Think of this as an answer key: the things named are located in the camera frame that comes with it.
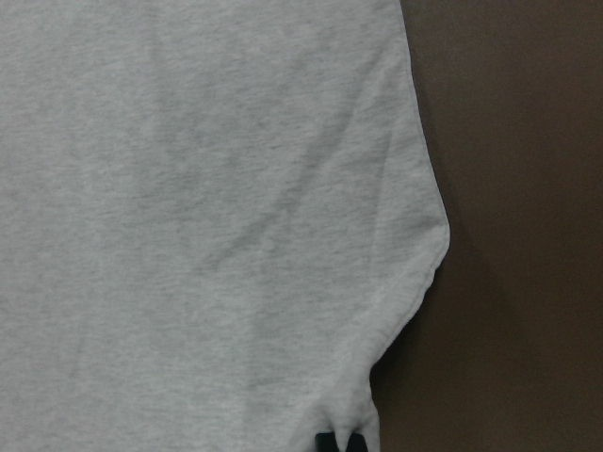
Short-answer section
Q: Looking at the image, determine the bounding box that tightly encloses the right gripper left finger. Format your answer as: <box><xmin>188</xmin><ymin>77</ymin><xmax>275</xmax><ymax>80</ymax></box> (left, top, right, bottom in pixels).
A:
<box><xmin>315</xmin><ymin>431</ymin><xmax>338</xmax><ymax>452</ymax></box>

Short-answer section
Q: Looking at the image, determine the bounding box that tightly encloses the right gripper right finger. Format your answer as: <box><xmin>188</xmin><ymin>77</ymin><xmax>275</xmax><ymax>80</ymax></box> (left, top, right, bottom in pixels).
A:
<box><xmin>346</xmin><ymin>432</ymin><xmax>368</xmax><ymax>452</ymax></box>

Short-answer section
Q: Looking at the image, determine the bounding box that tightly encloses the grey cartoon print t-shirt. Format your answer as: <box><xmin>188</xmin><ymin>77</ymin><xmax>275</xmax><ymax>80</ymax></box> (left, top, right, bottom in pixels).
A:
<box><xmin>1</xmin><ymin>1</ymin><xmax>449</xmax><ymax>451</ymax></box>

